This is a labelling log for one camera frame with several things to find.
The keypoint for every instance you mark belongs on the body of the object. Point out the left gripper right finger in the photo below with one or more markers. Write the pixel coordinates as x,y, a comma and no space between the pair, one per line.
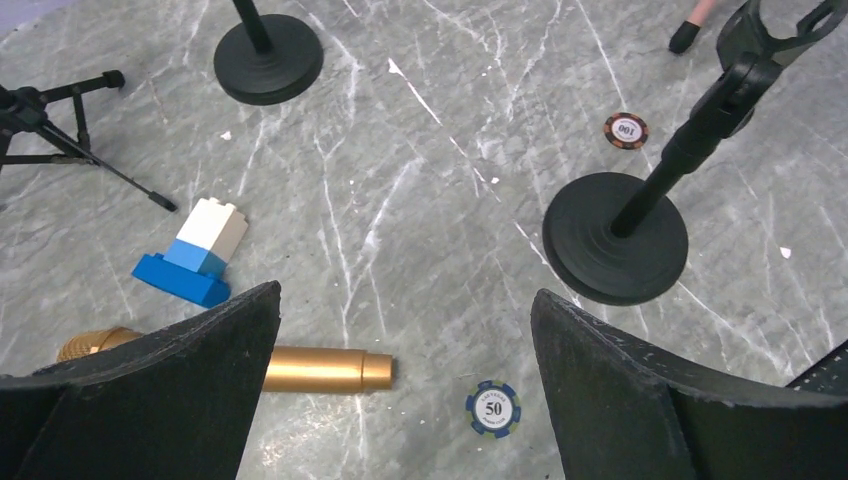
623,408

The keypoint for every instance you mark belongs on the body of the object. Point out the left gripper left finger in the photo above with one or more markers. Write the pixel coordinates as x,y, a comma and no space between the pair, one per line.
177,403

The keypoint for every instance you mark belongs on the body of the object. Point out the gold microphone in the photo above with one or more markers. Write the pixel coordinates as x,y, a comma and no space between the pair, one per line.
291,369

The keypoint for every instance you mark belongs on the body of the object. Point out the black round-base mic stand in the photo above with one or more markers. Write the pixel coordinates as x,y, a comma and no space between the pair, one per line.
617,239

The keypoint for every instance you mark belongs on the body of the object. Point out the black tripod shock-mount stand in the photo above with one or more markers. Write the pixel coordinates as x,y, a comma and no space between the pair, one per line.
24,110

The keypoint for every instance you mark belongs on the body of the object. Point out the black round-base clip stand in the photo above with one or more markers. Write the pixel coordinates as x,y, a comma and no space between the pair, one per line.
267,59

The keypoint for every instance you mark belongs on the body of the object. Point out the pink music stand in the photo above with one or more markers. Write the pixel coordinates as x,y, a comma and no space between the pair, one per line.
687,32

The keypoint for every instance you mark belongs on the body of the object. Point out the blue white poker chip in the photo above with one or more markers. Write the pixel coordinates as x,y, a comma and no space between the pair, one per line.
493,409

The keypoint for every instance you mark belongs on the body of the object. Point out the blue white block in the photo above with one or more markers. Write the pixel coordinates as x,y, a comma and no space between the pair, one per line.
193,266

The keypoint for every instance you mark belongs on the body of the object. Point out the brown poker chip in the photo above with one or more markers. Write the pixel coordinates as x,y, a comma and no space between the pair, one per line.
626,131

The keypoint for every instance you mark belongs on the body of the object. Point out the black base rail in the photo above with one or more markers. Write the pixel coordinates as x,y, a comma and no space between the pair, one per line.
827,376

